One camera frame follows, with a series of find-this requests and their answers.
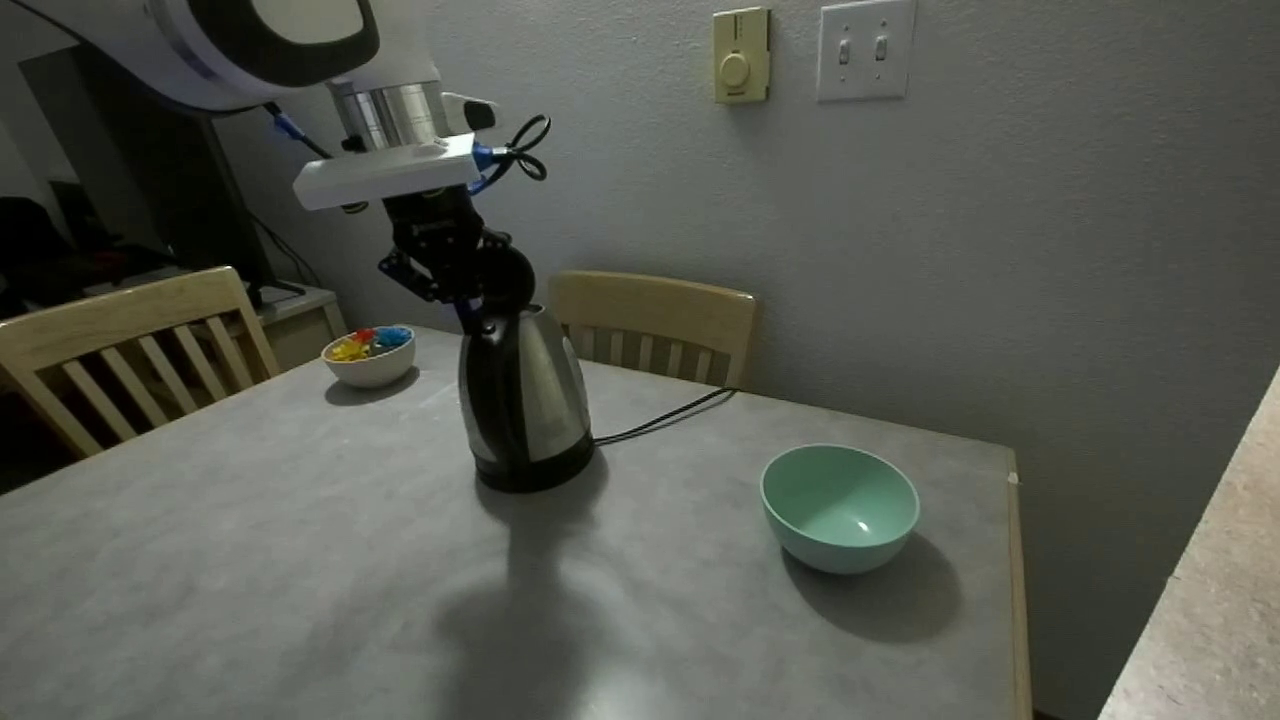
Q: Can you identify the white bowl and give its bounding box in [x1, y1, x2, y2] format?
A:
[319, 321, 421, 393]

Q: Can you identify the black kettle power cable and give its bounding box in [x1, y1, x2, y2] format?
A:
[591, 381, 741, 447]

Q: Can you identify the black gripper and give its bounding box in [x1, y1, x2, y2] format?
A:
[377, 184, 518, 334]

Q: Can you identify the white side cabinet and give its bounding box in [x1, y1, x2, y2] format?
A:
[253, 276, 354, 374]

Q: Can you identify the white wrist mount plate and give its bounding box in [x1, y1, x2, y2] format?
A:
[287, 129, 488, 215]

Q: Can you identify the black monitor screen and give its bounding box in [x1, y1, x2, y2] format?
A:
[15, 44, 276, 287]

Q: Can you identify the wooden chair with long slats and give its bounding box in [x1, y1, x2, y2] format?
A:
[0, 258, 284, 460]

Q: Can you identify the teal bowl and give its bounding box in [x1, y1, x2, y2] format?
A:
[758, 441, 924, 579]

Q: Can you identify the beige thermostat dial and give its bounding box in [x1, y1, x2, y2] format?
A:
[707, 0, 776, 107]

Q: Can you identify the wooden chair with short slats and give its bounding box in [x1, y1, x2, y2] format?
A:
[545, 268, 766, 393]

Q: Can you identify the steel black electric kettle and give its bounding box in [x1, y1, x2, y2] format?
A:
[451, 244, 600, 497]

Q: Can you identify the blue black wrist cable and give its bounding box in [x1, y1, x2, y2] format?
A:
[466, 112, 555, 193]

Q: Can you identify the white double light switch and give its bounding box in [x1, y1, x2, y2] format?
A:
[814, 0, 922, 107]

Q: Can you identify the grey countertop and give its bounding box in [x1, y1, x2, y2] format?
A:
[1097, 366, 1280, 720]

